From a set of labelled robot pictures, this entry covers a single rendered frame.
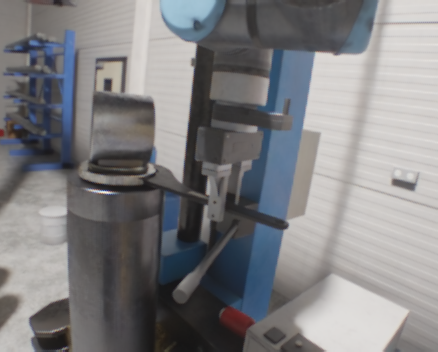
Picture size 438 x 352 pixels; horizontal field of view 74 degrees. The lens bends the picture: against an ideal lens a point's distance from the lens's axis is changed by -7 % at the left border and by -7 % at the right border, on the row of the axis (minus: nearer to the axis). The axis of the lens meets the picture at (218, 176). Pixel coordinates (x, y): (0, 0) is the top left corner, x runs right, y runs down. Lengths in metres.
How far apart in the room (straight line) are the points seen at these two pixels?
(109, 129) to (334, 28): 0.43
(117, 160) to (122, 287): 0.26
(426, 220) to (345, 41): 2.10
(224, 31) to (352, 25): 0.13
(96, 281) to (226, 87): 0.46
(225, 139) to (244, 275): 0.62
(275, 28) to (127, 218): 0.44
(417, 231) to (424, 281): 0.34
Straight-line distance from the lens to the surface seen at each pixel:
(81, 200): 0.65
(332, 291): 0.95
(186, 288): 0.54
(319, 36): 0.33
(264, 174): 0.88
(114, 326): 0.77
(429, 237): 2.40
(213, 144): 0.46
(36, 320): 1.07
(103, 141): 0.62
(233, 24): 0.36
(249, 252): 0.96
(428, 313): 2.58
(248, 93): 0.47
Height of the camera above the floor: 1.66
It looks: 14 degrees down
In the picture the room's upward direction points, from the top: 7 degrees clockwise
